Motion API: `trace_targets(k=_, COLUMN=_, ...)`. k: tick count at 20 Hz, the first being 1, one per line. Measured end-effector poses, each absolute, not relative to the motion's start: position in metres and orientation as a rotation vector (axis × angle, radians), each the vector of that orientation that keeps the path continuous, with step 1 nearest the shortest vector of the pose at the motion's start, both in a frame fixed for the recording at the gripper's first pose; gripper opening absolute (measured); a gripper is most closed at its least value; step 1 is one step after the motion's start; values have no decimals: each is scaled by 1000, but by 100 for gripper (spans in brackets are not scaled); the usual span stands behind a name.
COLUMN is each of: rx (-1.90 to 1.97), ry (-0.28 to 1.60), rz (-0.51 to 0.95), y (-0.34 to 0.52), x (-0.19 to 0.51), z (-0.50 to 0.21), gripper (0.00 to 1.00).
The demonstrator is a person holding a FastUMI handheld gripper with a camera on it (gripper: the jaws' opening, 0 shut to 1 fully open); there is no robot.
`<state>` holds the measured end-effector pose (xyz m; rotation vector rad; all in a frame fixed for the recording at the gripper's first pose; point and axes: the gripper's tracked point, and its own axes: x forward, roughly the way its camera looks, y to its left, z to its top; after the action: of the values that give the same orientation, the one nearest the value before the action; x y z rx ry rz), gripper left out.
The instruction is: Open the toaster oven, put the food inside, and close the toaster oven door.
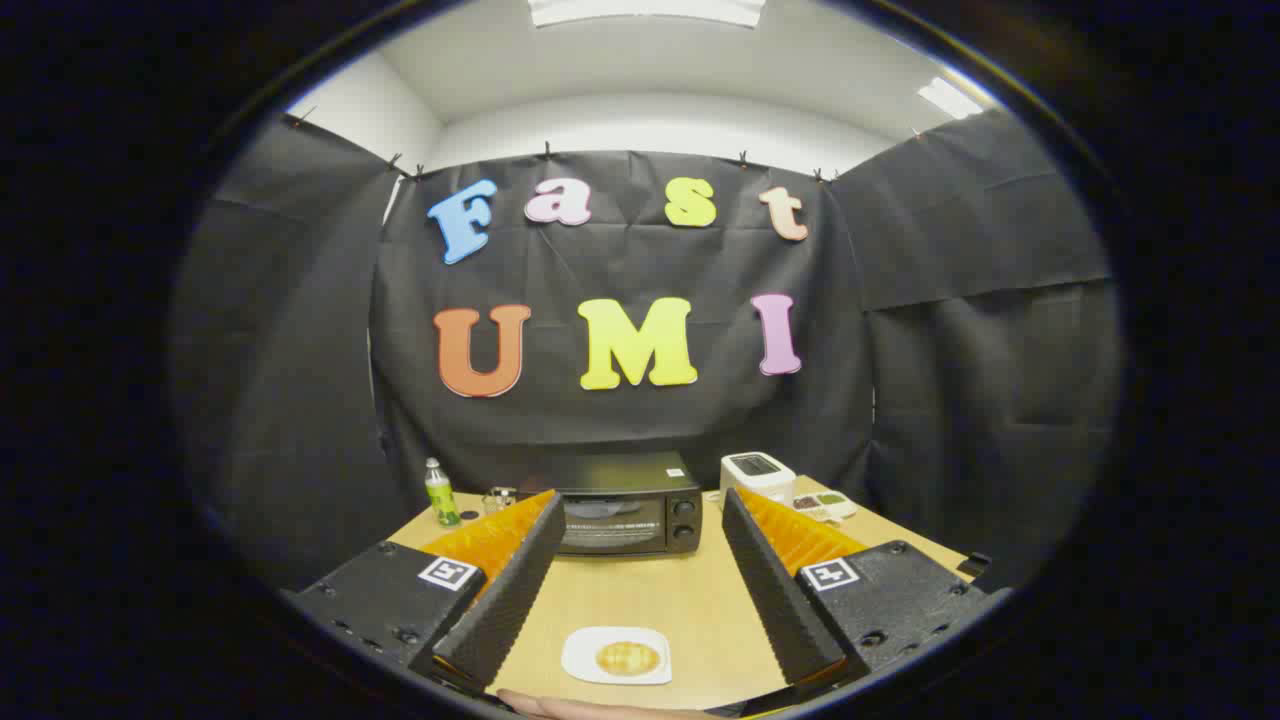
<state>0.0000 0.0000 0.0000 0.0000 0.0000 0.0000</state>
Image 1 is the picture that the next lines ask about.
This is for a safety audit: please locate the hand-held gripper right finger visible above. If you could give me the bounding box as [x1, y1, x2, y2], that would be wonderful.
[721, 486, 1011, 691]

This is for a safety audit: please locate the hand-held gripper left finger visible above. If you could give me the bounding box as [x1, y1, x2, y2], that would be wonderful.
[283, 489, 567, 699]

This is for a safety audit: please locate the round golden bread bun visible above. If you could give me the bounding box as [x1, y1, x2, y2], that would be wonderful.
[595, 641, 662, 677]

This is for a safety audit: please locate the black toaster oven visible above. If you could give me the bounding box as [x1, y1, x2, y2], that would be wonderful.
[545, 452, 704, 557]

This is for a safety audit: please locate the white pop-up toaster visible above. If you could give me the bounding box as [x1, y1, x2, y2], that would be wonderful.
[720, 452, 798, 507]

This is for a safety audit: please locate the white square plate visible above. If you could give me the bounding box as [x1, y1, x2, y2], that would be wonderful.
[561, 626, 673, 686]

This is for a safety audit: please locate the white divided condiment dish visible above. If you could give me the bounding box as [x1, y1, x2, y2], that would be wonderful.
[792, 490, 859, 524]

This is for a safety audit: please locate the green label drink bottle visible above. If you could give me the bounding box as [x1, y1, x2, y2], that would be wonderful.
[424, 458, 462, 528]

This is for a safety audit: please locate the ceiling light panel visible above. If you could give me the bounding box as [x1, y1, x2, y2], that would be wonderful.
[528, 0, 766, 29]
[918, 77, 986, 121]

